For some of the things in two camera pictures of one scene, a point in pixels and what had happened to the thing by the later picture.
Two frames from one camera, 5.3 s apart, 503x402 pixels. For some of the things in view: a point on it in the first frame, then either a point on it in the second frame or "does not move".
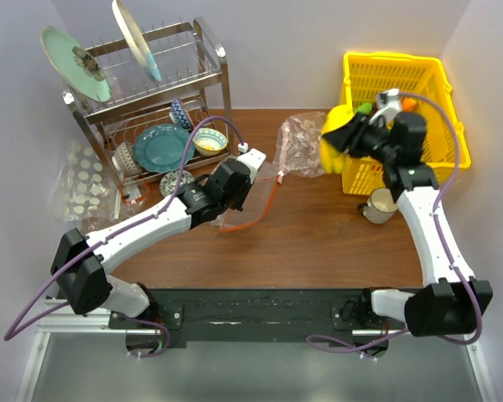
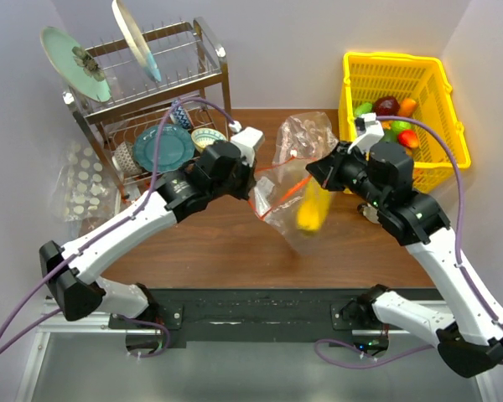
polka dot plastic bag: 85,189 does not move
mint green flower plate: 77,64 does not move
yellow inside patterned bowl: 209,141 does not move
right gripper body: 370,142 to 346,170
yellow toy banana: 332,157 to 313,206
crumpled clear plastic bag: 298,147 does not move
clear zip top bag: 256,202 to 285,195
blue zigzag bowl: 178,114 does not move
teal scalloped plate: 163,147 does not move
